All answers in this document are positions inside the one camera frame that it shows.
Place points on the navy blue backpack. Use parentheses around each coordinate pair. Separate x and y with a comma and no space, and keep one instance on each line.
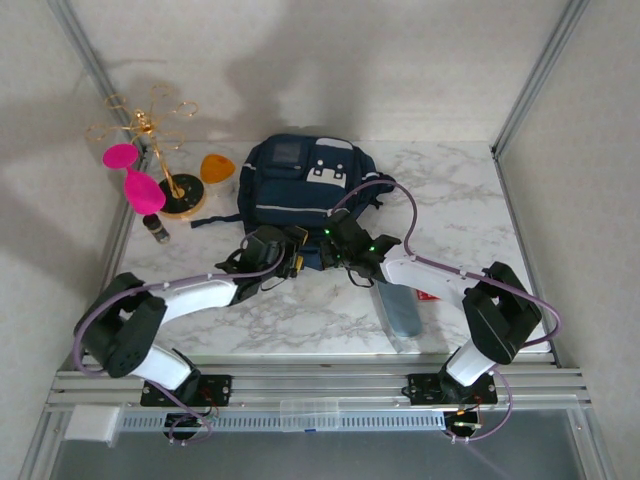
(285,195)

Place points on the blue-grey glasses case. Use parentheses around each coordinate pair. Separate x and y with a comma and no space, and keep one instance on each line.
(402,315)

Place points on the red card packet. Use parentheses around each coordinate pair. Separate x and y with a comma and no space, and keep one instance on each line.
(427,297)

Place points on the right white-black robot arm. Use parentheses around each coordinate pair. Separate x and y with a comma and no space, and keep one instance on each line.
(425,275)

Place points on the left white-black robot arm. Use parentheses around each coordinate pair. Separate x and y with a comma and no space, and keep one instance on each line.
(200,295)

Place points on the orange lid pudding cup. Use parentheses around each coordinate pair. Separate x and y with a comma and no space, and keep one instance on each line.
(217,169)

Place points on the small dark bottle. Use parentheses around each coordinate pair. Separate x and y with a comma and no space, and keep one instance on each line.
(156,230)

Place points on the pink plastic wine glass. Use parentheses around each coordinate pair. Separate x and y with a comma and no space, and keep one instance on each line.
(142,192)

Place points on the clear plastic box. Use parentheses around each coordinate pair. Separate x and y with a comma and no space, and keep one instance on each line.
(310,412)

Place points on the small LED circuit board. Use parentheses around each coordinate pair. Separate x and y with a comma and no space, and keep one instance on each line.
(465,425)
(187,423)

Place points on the white foam block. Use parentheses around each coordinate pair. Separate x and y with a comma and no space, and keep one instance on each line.
(92,424)

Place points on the aluminium mounting rail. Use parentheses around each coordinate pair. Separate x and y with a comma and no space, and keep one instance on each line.
(325,385)

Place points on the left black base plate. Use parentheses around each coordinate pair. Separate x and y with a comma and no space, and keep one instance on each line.
(220,387)

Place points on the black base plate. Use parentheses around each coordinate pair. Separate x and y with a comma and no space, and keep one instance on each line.
(220,387)
(425,390)

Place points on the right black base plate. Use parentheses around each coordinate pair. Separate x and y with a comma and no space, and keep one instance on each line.
(425,390)

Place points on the aluminium frame post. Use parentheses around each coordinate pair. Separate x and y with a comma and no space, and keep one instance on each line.
(550,50)
(87,50)

